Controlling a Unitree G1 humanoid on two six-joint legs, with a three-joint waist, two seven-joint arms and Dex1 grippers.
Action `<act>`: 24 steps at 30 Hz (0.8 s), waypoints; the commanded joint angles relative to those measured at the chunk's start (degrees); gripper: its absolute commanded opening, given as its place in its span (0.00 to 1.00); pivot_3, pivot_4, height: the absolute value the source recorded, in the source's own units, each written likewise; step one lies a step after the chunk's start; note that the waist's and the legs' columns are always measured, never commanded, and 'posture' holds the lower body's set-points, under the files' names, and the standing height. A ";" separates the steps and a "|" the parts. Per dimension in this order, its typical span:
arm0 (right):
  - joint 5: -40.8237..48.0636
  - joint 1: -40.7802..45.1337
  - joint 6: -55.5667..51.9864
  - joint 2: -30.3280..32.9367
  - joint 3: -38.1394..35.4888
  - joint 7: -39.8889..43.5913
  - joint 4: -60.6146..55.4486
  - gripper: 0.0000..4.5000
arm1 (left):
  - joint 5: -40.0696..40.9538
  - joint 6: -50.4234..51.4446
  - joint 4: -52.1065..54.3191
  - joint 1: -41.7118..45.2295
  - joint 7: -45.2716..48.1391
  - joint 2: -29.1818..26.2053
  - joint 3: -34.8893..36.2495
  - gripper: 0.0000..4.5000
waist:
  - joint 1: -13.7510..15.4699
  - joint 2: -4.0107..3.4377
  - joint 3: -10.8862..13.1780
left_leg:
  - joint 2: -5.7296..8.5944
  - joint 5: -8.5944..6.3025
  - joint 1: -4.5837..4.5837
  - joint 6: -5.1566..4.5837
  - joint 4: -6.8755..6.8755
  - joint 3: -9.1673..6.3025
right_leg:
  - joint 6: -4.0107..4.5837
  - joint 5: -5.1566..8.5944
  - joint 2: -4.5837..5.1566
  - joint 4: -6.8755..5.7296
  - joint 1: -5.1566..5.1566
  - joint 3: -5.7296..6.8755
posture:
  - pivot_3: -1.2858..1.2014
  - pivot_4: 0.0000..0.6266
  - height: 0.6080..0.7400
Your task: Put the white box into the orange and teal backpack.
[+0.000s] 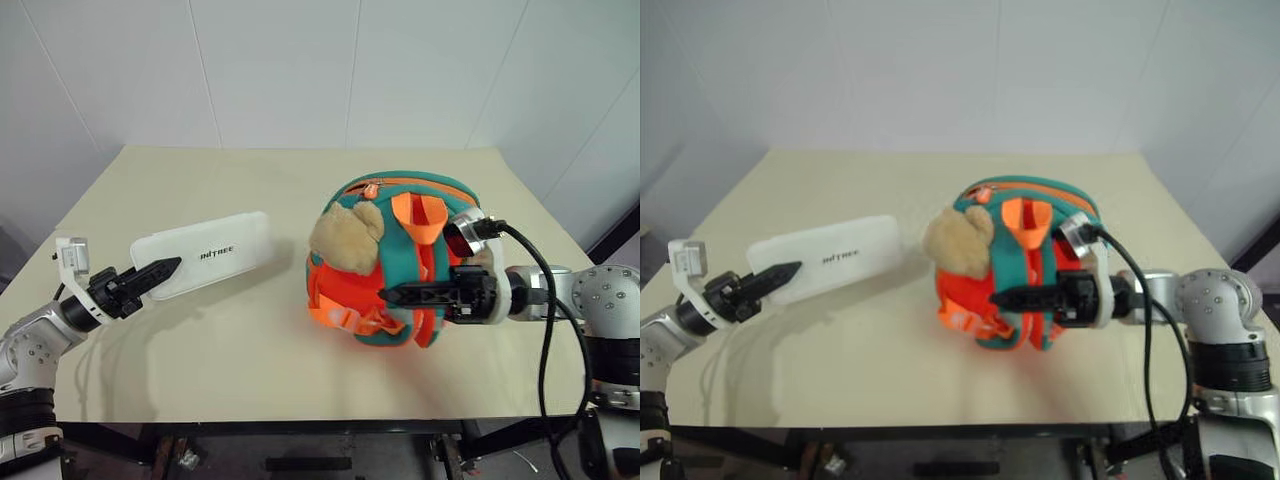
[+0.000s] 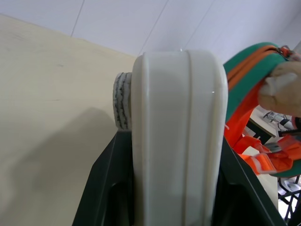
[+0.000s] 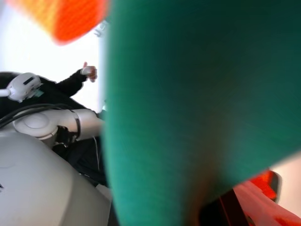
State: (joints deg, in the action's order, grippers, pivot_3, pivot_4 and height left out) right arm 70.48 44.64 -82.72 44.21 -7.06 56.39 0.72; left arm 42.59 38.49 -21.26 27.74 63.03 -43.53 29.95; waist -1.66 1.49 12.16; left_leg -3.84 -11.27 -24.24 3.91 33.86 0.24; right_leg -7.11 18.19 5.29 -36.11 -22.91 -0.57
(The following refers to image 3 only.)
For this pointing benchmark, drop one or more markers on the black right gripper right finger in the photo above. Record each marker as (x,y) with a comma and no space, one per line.
(232,212)

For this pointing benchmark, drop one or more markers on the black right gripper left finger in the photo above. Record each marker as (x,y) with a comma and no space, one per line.
(209,214)

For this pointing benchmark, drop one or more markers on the green cloth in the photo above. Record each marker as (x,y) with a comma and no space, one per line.
(188,94)

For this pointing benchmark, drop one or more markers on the white handheld controller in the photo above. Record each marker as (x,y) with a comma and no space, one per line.
(86,70)

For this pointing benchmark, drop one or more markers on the person's hand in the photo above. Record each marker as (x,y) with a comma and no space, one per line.
(93,73)

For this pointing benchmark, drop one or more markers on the silver robot torso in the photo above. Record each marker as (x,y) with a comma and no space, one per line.
(40,183)

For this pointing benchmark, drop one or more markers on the person in black clothes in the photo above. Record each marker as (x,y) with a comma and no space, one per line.
(58,91)

